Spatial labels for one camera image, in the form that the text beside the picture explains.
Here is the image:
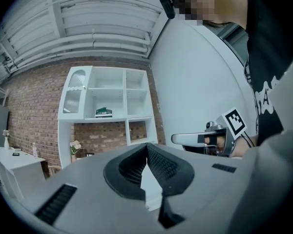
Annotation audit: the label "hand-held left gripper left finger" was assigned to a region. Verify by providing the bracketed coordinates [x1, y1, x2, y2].
[17, 142, 162, 234]

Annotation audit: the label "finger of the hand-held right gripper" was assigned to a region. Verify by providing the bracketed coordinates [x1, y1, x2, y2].
[170, 129, 227, 147]

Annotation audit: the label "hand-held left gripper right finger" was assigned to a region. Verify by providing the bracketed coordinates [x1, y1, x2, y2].
[146, 142, 254, 234]

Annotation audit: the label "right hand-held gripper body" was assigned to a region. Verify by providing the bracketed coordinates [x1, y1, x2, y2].
[205, 107, 249, 158]

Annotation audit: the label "green and white box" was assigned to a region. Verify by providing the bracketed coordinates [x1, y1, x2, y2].
[95, 107, 113, 119]

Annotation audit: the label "white shelving unit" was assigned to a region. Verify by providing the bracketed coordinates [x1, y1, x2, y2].
[57, 66, 160, 171]

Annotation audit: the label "person's right forearm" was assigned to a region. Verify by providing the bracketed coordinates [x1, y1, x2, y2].
[230, 134, 260, 159]

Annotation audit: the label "white desk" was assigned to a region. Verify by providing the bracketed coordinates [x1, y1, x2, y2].
[73, 152, 163, 211]

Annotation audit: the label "person's right hand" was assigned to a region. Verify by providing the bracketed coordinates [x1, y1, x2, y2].
[204, 136, 227, 156]

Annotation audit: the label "wooden chair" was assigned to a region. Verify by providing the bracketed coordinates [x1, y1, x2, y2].
[47, 164, 62, 178]

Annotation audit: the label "pink flowers in vase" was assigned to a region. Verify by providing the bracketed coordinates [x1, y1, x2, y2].
[69, 139, 83, 163]

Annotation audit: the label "person's black and white shirt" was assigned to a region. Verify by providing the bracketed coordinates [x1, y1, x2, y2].
[243, 0, 293, 146]

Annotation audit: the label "small white writing table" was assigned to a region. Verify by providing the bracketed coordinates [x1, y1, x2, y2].
[0, 145, 47, 200]

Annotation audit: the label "white vase with flowers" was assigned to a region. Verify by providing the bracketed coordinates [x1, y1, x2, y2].
[2, 129, 11, 150]

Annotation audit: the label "person's head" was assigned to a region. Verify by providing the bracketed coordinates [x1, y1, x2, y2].
[174, 0, 250, 32]

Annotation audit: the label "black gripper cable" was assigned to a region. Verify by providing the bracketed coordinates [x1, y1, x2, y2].
[239, 132, 256, 148]

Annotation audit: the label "black head-worn camera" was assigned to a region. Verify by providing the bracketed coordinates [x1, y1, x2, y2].
[159, 0, 177, 20]

